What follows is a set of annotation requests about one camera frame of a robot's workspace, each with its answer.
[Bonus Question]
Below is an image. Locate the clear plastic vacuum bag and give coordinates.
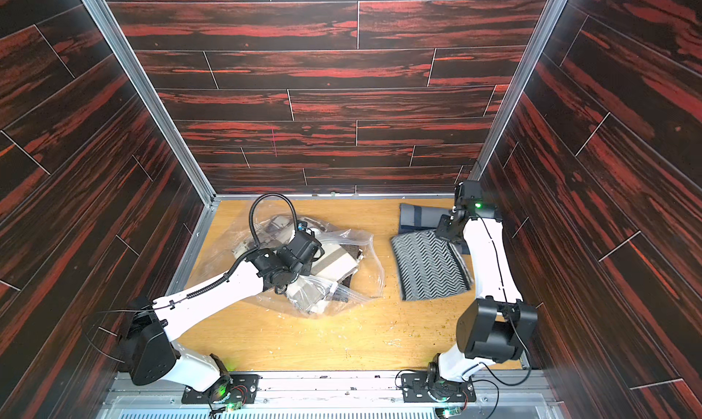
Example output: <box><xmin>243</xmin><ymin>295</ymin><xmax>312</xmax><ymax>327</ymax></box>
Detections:
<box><xmin>186</xmin><ymin>197</ymin><xmax>386</xmax><ymax>318</ymax></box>

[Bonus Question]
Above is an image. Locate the cream tan striped scarf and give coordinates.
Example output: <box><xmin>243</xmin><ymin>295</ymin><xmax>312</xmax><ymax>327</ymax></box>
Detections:
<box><xmin>285</xmin><ymin>244</ymin><xmax>362</xmax><ymax>316</ymax></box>

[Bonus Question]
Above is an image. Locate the black white herringbone scarf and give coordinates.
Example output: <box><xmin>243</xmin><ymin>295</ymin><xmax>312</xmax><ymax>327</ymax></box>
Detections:
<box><xmin>390</xmin><ymin>230</ymin><xmax>473</xmax><ymax>301</ymax></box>

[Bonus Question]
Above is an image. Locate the blue grey striped scarf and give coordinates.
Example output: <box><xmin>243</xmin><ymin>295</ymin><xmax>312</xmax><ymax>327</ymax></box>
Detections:
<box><xmin>391</xmin><ymin>203</ymin><xmax>471</xmax><ymax>257</ymax></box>

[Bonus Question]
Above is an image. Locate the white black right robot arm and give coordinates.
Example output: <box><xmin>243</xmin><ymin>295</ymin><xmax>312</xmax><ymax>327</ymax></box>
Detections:
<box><xmin>428</xmin><ymin>181</ymin><xmax>537</xmax><ymax>388</ymax></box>

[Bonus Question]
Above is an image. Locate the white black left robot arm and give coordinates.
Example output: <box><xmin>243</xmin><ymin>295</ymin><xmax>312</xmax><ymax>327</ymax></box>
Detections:
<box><xmin>119</xmin><ymin>231</ymin><xmax>325</xmax><ymax>399</ymax></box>

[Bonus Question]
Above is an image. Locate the cream brown plaid scarf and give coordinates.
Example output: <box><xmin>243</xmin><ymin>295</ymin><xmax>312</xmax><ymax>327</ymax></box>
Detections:
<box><xmin>231</xmin><ymin>214</ymin><xmax>294</xmax><ymax>257</ymax></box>

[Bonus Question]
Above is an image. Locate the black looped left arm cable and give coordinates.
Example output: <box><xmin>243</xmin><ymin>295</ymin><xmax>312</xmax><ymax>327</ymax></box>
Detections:
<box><xmin>248</xmin><ymin>192</ymin><xmax>300</xmax><ymax>250</ymax></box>

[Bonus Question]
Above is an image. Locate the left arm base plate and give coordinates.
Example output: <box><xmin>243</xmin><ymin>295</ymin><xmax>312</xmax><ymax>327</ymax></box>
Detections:
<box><xmin>181</xmin><ymin>373</ymin><xmax>261</xmax><ymax>406</ymax></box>

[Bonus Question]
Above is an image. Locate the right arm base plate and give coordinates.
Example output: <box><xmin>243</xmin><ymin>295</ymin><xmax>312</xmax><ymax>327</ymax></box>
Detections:
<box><xmin>395</xmin><ymin>370</ymin><xmax>476</xmax><ymax>404</ymax></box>

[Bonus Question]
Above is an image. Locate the aluminium front rail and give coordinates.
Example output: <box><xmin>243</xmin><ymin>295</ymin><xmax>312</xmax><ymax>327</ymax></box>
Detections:
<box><xmin>98</xmin><ymin>371</ymin><xmax>568</xmax><ymax>418</ymax></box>

